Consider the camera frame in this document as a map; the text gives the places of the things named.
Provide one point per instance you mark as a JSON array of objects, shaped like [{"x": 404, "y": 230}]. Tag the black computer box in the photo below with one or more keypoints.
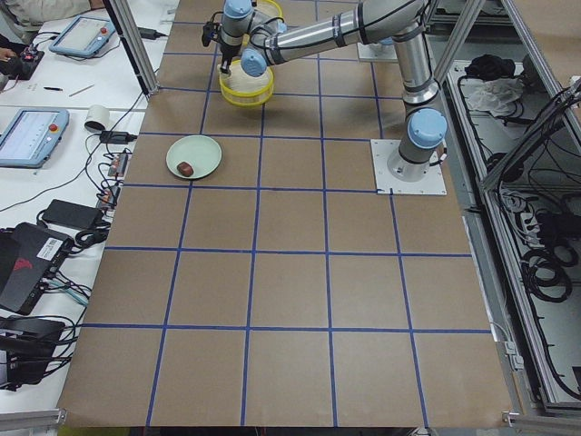
[{"x": 29, "y": 254}]

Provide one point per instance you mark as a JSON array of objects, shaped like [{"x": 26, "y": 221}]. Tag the brown steamed bun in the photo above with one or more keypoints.
[{"x": 185, "y": 169}]

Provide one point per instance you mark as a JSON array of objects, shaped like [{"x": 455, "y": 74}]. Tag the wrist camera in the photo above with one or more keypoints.
[{"x": 211, "y": 33}]

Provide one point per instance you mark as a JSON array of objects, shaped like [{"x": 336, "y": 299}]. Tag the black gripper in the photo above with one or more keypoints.
[{"x": 227, "y": 52}]

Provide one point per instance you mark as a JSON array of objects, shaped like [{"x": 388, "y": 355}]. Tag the light green plate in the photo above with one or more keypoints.
[{"x": 200, "y": 151}]

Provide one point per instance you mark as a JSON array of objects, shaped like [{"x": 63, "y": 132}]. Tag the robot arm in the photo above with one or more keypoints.
[{"x": 259, "y": 41}]

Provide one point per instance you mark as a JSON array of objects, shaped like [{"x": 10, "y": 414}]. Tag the blue teach pendant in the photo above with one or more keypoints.
[
  {"x": 84, "y": 37},
  {"x": 29, "y": 140}
]

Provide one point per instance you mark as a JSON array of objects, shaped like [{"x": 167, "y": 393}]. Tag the yellow steamer layer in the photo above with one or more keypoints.
[
  {"x": 265, "y": 12},
  {"x": 243, "y": 90}
]

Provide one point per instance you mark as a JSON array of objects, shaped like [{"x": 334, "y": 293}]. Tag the black power adapter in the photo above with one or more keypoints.
[{"x": 116, "y": 137}]

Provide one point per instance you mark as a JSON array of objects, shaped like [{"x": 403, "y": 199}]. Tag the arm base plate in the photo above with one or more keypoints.
[{"x": 394, "y": 175}]

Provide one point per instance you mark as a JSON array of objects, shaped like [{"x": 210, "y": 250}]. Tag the aluminium frame post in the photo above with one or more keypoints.
[{"x": 120, "y": 14}]

